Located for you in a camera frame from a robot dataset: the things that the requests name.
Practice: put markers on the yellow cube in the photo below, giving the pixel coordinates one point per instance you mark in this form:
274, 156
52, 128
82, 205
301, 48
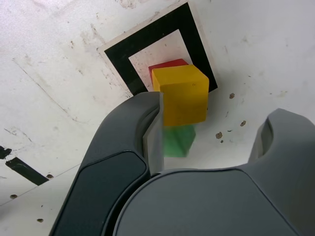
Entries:
184, 98

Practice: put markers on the black tape square outline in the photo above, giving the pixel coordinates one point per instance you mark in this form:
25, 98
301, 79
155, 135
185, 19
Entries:
118, 56

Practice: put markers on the black tape strip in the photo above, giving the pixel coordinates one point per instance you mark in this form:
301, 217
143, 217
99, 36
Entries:
24, 170

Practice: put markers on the green cube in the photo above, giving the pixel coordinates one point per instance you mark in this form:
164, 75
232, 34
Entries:
178, 142

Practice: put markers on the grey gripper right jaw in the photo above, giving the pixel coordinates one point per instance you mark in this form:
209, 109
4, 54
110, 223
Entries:
209, 206

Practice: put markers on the red cube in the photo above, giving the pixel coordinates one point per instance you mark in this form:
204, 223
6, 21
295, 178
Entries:
167, 65

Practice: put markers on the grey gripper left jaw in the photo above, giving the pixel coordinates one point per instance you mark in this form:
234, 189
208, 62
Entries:
103, 159

